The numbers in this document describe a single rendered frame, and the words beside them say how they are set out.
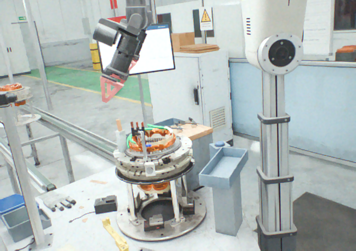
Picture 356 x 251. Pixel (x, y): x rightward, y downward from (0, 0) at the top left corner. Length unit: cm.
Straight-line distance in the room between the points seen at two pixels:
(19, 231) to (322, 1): 282
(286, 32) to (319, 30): 205
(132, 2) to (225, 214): 81
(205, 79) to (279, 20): 244
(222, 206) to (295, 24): 70
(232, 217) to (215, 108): 256
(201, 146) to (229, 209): 41
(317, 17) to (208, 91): 129
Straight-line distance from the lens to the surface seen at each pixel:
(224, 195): 123
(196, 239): 132
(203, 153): 157
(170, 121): 178
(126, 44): 97
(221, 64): 374
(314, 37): 328
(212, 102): 368
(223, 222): 130
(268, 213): 148
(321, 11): 324
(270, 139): 134
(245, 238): 131
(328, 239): 263
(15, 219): 166
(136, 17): 95
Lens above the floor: 158
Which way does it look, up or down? 17 degrees down
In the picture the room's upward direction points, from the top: 6 degrees counter-clockwise
